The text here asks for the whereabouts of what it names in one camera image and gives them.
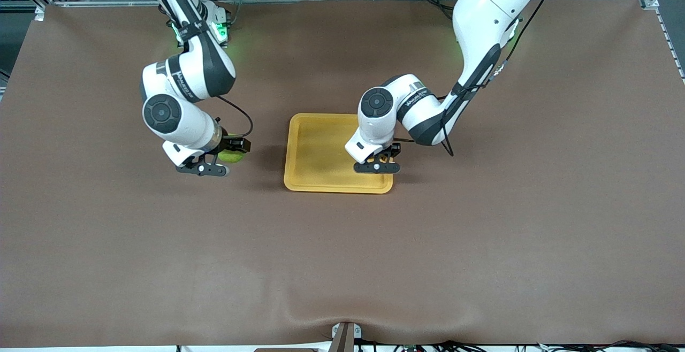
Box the yellow plastic tray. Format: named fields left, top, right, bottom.
left=283, top=113, right=394, bottom=194

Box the brown table mat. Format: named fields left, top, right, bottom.
left=0, top=0, right=685, bottom=348

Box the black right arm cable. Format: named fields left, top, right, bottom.
left=216, top=94, right=254, bottom=139

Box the brown post with metal bracket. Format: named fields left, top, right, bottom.
left=331, top=322, right=362, bottom=352

